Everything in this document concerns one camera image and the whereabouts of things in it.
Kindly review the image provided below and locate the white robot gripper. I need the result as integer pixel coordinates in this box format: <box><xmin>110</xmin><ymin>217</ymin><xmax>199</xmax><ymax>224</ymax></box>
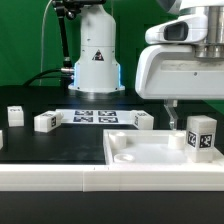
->
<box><xmin>135</xmin><ymin>45</ymin><xmax>224</xmax><ymax>130</ymax></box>

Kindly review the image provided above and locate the white square tabletop part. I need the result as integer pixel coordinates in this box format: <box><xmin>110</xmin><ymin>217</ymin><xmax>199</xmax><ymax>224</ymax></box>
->
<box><xmin>101</xmin><ymin>129</ymin><xmax>224</xmax><ymax>166</ymax></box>

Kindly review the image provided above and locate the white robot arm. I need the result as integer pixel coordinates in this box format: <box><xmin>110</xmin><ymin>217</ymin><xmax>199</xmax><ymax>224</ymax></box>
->
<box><xmin>69</xmin><ymin>0</ymin><xmax>224</xmax><ymax>129</ymax></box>

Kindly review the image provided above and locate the sheet with black markers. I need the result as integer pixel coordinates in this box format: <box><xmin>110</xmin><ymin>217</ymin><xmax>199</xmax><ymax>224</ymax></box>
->
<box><xmin>57</xmin><ymin>109</ymin><xmax>132</xmax><ymax>125</ymax></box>

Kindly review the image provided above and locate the white fence wall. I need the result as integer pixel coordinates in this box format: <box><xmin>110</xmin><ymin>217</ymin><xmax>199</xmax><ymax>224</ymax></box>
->
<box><xmin>0</xmin><ymin>151</ymin><xmax>224</xmax><ymax>192</ymax></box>

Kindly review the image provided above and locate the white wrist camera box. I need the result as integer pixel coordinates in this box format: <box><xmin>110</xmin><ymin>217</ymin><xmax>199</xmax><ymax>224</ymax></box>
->
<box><xmin>145</xmin><ymin>14</ymin><xmax>208</xmax><ymax>44</ymax></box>

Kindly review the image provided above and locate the black cable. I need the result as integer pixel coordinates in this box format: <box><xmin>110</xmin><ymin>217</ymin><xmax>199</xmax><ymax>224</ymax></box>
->
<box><xmin>22</xmin><ymin>68</ymin><xmax>74</xmax><ymax>87</ymax></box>

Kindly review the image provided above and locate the black camera stand pole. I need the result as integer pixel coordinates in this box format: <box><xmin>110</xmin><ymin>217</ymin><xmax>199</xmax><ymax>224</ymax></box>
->
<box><xmin>51</xmin><ymin>0</ymin><xmax>81</xmax><ymax>84</ymax></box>

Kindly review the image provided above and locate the white cable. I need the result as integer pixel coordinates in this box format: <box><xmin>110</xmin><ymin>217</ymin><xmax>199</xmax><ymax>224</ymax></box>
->
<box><xmin>39</xmin><ymin>0</ymin><xmax>54</xmax><ymax>87</ymax></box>

